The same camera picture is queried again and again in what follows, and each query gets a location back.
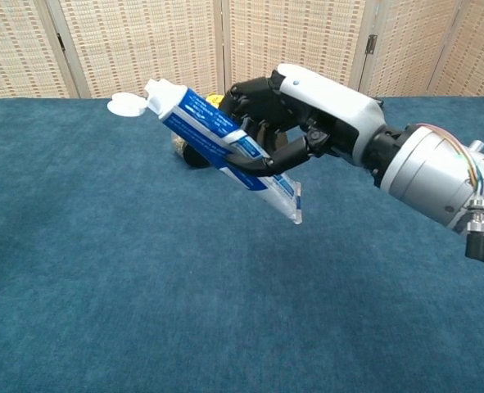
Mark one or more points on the round glass jar black lid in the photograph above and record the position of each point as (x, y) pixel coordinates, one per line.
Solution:
(179, 144)

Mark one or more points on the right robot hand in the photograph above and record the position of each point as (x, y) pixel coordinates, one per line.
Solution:
(327, 102)

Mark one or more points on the blue felt table cover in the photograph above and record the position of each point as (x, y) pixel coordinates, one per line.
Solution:
(143, 286)

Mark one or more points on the black screen hinge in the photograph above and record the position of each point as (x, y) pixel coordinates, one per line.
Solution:
(371, 43)
(61, 42)

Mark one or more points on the blue white toothpaste tube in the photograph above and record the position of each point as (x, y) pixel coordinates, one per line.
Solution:
(200, 110)

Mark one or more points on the woven folding screen panel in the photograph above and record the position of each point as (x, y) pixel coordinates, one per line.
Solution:
(295, 32)
(12, 45)
(143, 45)
(409, 45)
(479, 45)

